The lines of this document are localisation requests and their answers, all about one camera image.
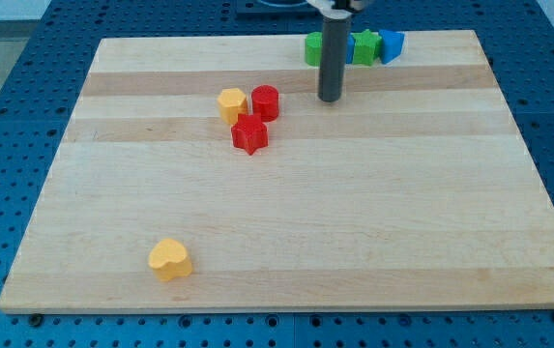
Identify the robot arm end white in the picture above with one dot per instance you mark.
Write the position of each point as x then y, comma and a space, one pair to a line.
339, 9

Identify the red star block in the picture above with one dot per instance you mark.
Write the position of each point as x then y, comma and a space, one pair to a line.
250, 133

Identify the yellow hexagon block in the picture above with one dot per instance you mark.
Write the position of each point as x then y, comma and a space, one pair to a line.
231, 103

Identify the green star block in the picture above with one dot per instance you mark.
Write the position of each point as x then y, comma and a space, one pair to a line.
366, 47

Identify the red cylinder block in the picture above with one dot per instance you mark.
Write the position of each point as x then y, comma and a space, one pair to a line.
265, 102

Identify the wooden board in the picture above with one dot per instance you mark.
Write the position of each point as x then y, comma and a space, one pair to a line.
415, 191

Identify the green cylinder block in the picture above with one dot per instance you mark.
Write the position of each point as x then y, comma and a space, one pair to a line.
313, 48

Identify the yellow heart block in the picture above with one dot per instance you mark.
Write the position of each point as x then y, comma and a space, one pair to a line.
169, 259

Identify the blue cube block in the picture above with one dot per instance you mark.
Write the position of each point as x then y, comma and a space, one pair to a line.
350, 49

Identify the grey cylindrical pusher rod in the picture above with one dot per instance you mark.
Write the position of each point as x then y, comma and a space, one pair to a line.
335, 34

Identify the blue triangle block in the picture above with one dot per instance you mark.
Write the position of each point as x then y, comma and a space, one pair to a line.
392, 44

